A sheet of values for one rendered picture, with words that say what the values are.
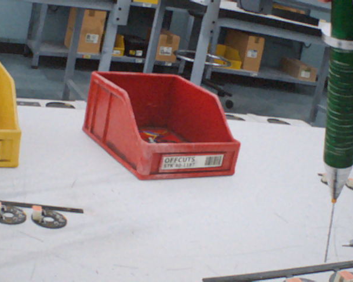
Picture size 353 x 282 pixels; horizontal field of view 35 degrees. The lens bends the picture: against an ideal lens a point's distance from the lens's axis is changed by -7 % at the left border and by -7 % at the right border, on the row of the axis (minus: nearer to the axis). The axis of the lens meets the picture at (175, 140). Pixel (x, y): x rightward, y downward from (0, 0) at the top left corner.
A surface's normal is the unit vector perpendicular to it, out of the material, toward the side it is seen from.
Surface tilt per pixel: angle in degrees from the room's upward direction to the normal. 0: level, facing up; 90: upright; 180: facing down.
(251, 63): 90
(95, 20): 91
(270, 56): 90
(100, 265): 0
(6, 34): 90
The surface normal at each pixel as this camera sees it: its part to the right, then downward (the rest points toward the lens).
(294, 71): -0.92, -0.08
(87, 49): 0.40, 0.33
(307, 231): 0.19, -0.94
